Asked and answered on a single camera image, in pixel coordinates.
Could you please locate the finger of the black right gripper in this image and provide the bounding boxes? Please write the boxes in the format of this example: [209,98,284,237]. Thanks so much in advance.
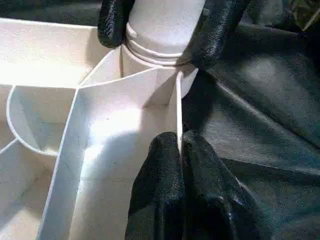
[187,0,252,71]
[97,0,136,49]

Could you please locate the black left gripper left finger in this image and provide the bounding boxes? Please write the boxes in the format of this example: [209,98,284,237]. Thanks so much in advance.
[125,132,185,240]

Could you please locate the white plastic table leg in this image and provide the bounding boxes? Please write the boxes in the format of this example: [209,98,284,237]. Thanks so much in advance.
[121,0,207,68]

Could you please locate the black mat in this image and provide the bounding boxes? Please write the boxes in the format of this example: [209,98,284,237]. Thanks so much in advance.
[0,0,320,240]

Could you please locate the white plastic table top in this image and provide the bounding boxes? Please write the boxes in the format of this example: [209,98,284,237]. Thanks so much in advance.
[0,17,200,240]

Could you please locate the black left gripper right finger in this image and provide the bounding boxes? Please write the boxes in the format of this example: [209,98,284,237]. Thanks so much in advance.
[182,130,273,240]

